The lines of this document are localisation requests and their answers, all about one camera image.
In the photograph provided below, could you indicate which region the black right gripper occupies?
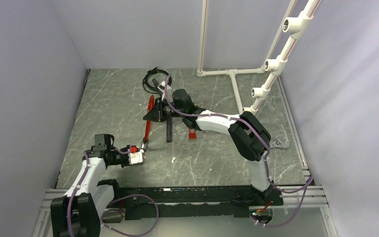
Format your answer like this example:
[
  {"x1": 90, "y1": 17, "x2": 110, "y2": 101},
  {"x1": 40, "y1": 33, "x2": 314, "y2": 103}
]
[{"x1": 144, "y1": 97, "x2": 185, "y2": 123}]

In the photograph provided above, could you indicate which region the red cable bike lock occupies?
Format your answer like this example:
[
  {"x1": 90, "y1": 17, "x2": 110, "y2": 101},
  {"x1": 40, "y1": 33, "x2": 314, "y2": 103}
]
[{"x1": 141, "y1": 95, "x2": 155, "y2": 150}]

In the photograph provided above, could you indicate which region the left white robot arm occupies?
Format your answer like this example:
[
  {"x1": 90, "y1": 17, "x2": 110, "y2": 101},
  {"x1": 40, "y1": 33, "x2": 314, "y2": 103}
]
[{"x1": 50, "y1": 134, "x2": 143, "y2": 237}]

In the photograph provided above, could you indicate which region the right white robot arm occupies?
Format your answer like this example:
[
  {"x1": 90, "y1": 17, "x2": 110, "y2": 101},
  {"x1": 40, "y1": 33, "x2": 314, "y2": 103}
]
[{"x1": 143, "y1": 89, "x2": 273, "y2": 205}]

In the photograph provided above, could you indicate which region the black corrugated hose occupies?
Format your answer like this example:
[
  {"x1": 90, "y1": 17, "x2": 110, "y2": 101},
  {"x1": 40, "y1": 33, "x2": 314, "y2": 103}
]
[{"x1": 152, "y1": 78, "x2": 174, "y2": 143}]

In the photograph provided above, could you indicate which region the coiled black cable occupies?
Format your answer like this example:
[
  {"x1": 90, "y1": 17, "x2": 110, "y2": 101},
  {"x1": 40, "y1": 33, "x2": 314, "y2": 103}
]
[{"x1": 143, "y1": 67, "x2": 171, "y2": 94}]

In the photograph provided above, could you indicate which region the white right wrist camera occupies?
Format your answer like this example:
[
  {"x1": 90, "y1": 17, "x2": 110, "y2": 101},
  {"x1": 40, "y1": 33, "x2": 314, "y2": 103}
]
[{"x1": 156, "y1": 81, "x2": 172, "y2": 96}]

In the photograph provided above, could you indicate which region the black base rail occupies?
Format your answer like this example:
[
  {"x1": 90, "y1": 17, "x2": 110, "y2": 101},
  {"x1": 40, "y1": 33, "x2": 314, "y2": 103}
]
[{"x1": 106, "y1": 185, "x2": 283, "y2": 220}]

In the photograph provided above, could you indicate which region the red handled wrench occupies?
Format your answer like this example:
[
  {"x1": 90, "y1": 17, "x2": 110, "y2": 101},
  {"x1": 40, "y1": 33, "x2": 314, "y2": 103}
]
[{"x1": 269, "y1": 139, "x2": 290, "y2": 149}]

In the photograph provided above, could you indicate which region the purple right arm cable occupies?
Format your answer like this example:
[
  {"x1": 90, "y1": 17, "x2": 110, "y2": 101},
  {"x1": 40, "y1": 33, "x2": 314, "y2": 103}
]
[{"x1": 164, "y1": 73, "x2": 314, "y2": 229}]

